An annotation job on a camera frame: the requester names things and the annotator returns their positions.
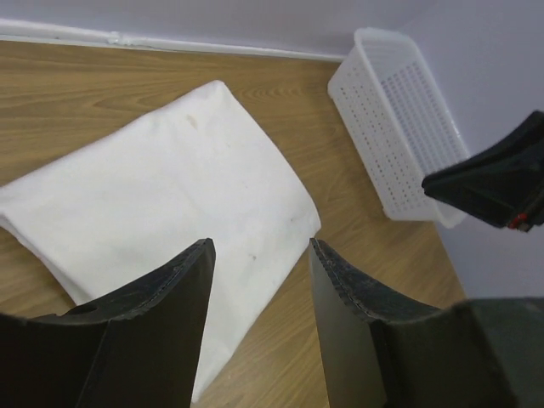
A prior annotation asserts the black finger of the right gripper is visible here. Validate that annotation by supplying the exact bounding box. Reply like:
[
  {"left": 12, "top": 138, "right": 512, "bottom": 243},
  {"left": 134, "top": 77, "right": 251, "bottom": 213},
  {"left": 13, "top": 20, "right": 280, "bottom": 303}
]
[{"left": 422, "top": 110, "right": 543, "bottom": 228}]

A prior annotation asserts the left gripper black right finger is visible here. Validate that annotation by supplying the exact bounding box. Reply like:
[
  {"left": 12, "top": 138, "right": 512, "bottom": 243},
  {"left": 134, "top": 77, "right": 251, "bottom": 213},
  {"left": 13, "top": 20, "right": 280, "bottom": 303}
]
[{"left": 309, "top": 239, "right": 543, "bottom": 407}]

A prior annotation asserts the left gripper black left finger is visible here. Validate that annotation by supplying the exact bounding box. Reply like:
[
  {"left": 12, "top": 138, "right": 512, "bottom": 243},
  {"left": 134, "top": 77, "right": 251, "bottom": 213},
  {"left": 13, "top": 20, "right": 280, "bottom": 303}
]
[{"left": 1, "top": 239, "right": 215, "bottom": 407}]

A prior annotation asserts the white plastic basket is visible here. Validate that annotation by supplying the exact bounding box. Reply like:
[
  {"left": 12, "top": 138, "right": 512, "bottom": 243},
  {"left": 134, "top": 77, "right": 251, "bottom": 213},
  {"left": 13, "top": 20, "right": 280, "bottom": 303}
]
[{"left": 327, "top": 28, "right": 469, "bottom": 229}]

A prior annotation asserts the white t shirt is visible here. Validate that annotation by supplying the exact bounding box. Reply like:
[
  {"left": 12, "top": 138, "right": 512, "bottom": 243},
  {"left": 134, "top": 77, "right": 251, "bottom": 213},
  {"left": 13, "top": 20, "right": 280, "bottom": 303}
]
[{"left": 1, "top": 81, "right": 321, "bottom": 400}]

